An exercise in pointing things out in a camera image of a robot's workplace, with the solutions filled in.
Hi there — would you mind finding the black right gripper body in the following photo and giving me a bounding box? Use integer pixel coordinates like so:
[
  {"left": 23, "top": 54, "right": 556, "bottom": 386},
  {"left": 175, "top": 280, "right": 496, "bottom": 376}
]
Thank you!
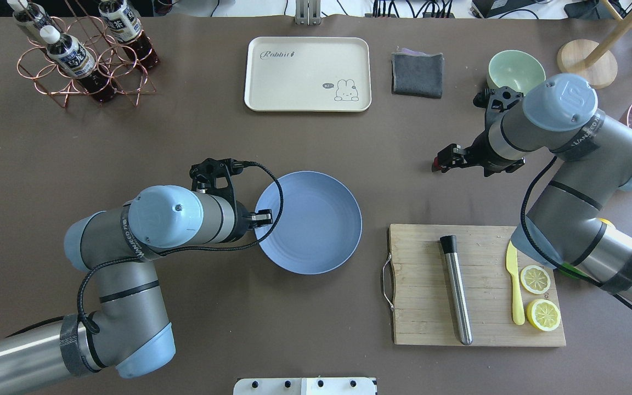
[{"left": 461, "top": 134, "right": 525, "bottom": 177}]

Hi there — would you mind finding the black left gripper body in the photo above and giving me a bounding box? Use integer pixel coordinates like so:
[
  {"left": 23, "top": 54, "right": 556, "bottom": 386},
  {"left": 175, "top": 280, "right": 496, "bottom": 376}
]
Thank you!
[{"left": 235, "top": 201, "right": 252, "bottom": 239}]

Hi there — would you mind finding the blue plate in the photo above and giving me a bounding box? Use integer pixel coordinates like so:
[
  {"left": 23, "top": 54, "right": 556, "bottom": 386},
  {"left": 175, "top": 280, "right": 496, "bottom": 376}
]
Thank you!
[{"left": 256, "top": 172, "right": 362, "bottom": 275}]

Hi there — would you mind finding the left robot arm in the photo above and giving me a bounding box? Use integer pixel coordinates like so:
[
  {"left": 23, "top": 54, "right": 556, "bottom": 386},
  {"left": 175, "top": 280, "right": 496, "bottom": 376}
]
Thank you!
[{"left": 0, "top": 185, "right": 278, "bottom": 394}]

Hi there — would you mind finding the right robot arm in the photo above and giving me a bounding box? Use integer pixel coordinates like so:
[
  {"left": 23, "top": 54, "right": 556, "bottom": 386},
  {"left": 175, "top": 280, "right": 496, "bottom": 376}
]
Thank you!
[{"left": 432, "top": 73, "right": 632, "bottom": 308}]

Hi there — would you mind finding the steel muddler rod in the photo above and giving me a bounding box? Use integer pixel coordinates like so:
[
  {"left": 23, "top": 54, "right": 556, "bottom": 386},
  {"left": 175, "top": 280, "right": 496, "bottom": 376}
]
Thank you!
[{"left": 439, "top": 235, "right": 473, "bottom": 346}]

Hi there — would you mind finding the grey folded cloth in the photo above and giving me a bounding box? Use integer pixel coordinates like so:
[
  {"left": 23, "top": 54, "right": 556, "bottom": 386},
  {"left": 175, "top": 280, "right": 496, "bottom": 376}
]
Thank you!
[{"left": 391, "top": 48, "right": 444, "bottom": 99}]

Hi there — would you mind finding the green bowl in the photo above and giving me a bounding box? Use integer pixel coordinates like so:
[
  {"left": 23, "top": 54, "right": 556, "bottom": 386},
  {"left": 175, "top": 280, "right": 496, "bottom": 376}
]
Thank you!
[{"left": 486, "top": 50, "right": 546, "bottom": 93}]

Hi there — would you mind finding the yellow plastic knife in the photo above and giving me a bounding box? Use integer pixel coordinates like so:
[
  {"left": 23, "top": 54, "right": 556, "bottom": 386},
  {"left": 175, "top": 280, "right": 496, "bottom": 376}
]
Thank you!
[{"left": 505, "top": 240, "right": 525, "bottom": 325}]

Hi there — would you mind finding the lemon slice upper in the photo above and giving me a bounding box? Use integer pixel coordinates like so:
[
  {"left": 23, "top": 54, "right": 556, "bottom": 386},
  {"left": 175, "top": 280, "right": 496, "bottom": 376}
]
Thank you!
[{"left": 519, "top": 265, "right": 551, "bottom": 295}]

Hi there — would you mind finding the lemon slice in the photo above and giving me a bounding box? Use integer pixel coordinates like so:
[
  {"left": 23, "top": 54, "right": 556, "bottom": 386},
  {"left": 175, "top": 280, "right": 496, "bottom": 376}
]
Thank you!
[
  {"left": 519, "top": 265, "right": 551, "bottom": 295},
  {"left": 525, "top": 298, "right": 561, "bottom": 331}
]

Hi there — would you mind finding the cream rabbit tray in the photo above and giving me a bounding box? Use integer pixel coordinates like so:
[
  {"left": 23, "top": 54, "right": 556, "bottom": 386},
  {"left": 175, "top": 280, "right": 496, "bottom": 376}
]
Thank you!
[{"left": 244, "top": 37, "right": 372, "bottom": 112}]

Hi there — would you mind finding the wooden cup tree stand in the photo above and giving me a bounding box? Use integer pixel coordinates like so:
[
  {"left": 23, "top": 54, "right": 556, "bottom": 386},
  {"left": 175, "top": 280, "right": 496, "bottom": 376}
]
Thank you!
[{"left": 556, "top": 1, "right": 632, "bottom": 89}]

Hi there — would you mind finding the wooden cutting board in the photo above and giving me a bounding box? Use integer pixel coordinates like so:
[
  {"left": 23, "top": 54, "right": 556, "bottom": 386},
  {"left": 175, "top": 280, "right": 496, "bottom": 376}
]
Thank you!
[{"left": 388, "top": 223, "right": 565, "bottom": 347}]

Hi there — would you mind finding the green lime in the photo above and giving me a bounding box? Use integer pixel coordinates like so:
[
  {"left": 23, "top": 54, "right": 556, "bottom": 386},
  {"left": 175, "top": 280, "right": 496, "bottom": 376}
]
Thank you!
[{"left": 558, "top": 263, "right": 586, "bottom": 279}]

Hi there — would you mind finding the lemon slice lower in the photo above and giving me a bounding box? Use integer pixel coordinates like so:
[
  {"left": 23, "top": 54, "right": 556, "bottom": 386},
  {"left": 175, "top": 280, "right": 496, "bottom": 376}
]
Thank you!
[{"left": 525, "top": 298, "right": 561, "bottom": 331}]

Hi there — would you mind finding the tea bottle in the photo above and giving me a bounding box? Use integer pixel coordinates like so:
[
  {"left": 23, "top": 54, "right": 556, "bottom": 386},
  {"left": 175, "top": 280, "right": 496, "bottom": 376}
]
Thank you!
[
  {"left": 98, "top": 1, "right": 160, "bottom": 70},
  {"left": 7, "top": 0, "right": 60, "bottom": 43},
  {"left": 40, "top": 26, "right": 116, "bottom": 103}
]

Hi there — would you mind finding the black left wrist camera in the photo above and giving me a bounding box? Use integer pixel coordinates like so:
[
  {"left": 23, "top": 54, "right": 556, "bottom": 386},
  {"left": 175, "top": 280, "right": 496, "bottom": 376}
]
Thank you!
[{"left": 190, "top": 158, "right": 246, "bottom": 204}]

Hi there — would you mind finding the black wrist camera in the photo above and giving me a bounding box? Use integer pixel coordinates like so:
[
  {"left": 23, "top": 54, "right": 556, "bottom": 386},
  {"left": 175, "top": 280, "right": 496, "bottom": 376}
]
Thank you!
[
  {"left": 472, "top": 87, "right": 524, "bottom": 130},
  {"left": 190, "top": 158, "right": 246, "bottom": 204}
]

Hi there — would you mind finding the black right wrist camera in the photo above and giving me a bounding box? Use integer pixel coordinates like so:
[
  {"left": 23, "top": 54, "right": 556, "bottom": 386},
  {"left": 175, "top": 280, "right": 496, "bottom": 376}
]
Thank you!
[{"left": 472, "top": 87, "right": 524, "bottom": 130}]

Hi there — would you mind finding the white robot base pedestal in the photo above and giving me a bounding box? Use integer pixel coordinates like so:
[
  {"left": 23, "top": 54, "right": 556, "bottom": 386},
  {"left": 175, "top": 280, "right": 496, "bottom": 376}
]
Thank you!
[{"left": 233, "top": 377, "right": 378, "bottom": 394}]

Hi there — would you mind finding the copper wire bottle rack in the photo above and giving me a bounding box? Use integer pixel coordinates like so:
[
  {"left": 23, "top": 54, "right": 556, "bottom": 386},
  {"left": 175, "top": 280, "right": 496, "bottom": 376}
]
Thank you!
[{"left": 8, "top": 1, "right": 160, "bottom": 103}]

